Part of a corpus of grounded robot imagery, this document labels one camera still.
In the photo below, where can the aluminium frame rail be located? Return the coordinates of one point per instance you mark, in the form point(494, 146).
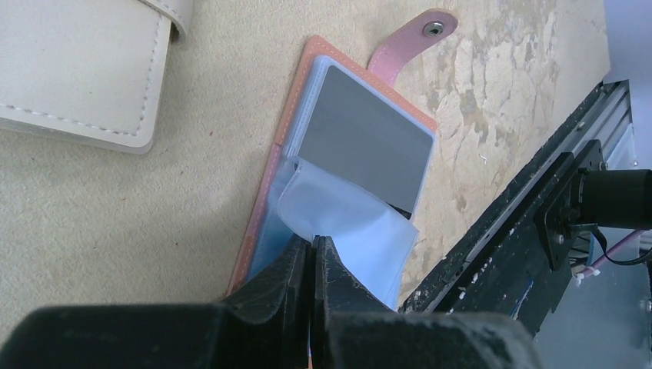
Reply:
point(611, 123)

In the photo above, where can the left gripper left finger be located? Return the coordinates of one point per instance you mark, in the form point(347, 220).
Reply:
point(263, 324)

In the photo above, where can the brown card holder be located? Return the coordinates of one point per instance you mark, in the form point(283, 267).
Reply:
point(372, 238)

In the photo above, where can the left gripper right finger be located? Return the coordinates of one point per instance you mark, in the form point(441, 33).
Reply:
point(351, 328)

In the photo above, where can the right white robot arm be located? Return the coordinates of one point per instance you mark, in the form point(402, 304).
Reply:
point(585, 197)

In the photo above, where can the cream card holder with snap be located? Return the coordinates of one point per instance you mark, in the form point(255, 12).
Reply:
point(89, 72)

